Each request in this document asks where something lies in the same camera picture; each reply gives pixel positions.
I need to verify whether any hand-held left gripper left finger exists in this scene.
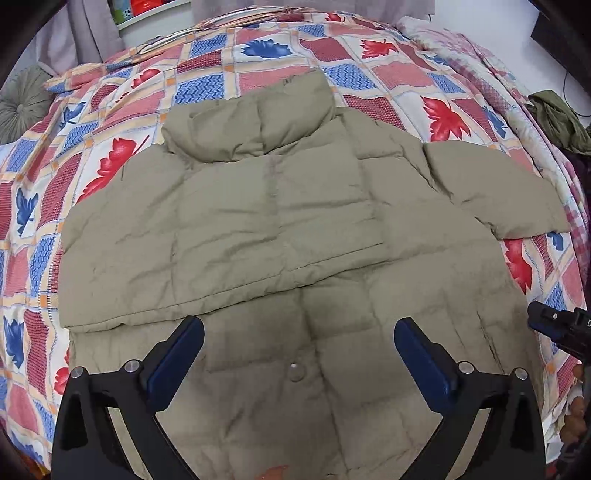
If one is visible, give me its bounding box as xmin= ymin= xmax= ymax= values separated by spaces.
xmin=51 ymin=316 xmax=205 ymax=480

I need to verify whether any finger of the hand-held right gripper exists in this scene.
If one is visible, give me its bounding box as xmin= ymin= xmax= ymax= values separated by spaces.
xmin=527 ymin=302 xmax=577 ymax=343

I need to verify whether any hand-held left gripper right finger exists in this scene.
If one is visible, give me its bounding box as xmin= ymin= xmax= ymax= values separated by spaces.
xmin=393 ymin=316 xmax=548 ymax=480

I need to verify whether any khaki puffer jacket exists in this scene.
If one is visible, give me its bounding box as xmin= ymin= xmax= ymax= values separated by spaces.
xmin=59 ymin=71 xmax=571 ymax=480

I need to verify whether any brown fuzzy object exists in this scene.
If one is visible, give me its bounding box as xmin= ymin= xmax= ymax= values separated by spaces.
xmin=560 ymin=364 xmax=591 ymax=446

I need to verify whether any olive green cloth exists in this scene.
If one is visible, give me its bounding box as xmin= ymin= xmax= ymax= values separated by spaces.
xmin=526 ymin=90 xmax=591 ymax=156

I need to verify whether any pink plaid blanket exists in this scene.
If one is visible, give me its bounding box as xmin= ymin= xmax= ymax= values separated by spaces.
xmin=397 ymin=16 xmax=591 ymax=418

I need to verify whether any leaf print patchwork quilt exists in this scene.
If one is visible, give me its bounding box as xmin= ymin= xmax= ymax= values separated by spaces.
xmin=0 ymin=9 xmax=578 ymax=468

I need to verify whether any dark flat screen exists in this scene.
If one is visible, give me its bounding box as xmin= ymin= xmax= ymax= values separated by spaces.
xmin=531 ymin=0 xmax=591 ymax=45

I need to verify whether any grey round pleated cushion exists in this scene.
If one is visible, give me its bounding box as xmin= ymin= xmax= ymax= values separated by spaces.
xmin=0 ymin=65 xmax=57 ymax=147

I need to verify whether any grey curtain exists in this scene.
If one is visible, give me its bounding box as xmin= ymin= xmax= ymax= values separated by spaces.
xmin=69 ymin=0 xmax=128 ymax=77

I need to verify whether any white shelf with colourful boxes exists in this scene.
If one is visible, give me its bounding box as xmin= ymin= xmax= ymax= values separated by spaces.
xmin=108 ymin=0 xmax=193 ymax=31

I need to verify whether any black cable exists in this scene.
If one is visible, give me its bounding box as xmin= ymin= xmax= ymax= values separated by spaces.
xmin=561 ymin=69 xmax=583 ymax=118

